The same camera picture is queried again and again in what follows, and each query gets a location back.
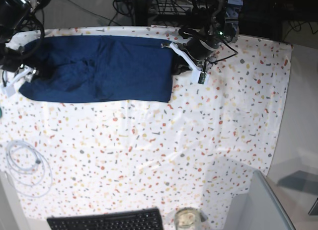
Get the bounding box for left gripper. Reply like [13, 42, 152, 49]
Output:
[178, 28, 220, 61]

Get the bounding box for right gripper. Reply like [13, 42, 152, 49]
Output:
[0, 46, 25, 73]

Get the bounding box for blue t-shirt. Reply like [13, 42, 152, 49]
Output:
[19, 36, 176, 103]

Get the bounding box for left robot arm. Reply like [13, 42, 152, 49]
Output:
[178, 0, 243, 63]

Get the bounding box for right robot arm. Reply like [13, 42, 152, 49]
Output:
[0, 0, 51, 73]

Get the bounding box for black power strip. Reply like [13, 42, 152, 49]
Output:
[149, 0, 193, 15]

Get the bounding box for terrazzo patterned tablecloth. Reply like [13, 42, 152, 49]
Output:
[0, 35, 293, 229]

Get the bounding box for glass jar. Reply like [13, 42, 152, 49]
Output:
[174, 208, 202, 230]

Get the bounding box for grey monitor edge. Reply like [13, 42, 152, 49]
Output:
[224, 170, 295, 230]

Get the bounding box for black keyboard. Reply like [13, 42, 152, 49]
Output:
[47, 208, 163, 230]

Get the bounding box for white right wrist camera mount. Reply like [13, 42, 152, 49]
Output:
[0, 64, 39, 98]

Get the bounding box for coiled white cable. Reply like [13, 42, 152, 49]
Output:
[4, 140, 53, 200]

